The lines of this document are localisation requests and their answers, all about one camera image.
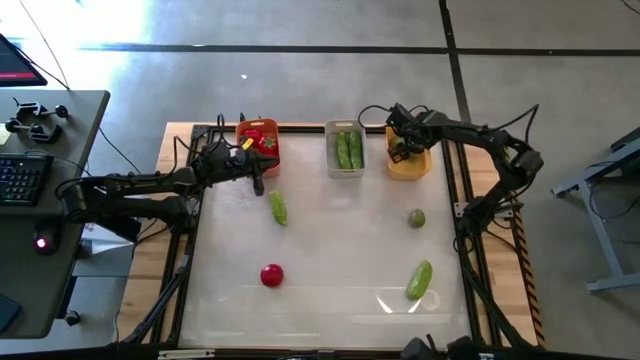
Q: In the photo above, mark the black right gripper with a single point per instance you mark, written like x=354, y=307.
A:
x=420, y=130

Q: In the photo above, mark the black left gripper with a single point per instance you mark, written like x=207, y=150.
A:
x=225, y=162

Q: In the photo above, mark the pale bumpy green cucumber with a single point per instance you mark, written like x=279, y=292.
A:
x=278, y=207

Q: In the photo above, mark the smooth red tomato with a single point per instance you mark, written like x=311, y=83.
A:
x=272, y=275

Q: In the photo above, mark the light green cucumber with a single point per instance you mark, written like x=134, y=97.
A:
x=420, y=280

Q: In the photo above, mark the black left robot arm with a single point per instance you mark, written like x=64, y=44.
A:
x=140, y=182

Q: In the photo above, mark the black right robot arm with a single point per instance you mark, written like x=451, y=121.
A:
x=480, y=135

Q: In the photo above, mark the yellow plastic basket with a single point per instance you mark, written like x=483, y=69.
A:
x=412, y=171

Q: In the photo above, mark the yellow tape tag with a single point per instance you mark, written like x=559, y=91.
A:
x=248, y=144

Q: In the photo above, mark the orange plastic basket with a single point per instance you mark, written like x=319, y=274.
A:
x=272, y=127

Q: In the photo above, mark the white plastic basket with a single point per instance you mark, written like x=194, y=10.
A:
x=331, y=127

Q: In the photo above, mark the white glossy table sheet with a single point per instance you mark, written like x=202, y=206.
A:
x=350, y=235

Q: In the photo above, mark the white paper sheet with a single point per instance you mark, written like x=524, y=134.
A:
x=100, y=245

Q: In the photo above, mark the wooden table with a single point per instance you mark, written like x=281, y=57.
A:
x=142, y=310

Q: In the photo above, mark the grey metal stand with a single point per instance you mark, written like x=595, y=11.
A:
x=602, y=235

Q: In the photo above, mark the black table clamp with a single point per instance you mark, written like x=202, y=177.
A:
x=30, y=109
x=42, y=134

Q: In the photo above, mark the black computer mouse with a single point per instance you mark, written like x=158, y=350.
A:
x=47, y=237

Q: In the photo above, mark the black keyboard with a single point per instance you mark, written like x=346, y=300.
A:
x=22, y=180

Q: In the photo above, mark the black desk foot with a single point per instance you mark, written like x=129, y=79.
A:
x=72, y=318

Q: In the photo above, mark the grey desk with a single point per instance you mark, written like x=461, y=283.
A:
x=30, y=280

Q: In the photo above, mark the dark computer screen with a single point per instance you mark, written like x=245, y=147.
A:
x=15, y=65

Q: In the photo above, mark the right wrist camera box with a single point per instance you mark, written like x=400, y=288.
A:
x=397, y=115

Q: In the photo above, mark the black aluminium table frame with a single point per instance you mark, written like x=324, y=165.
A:
x=300, y=129

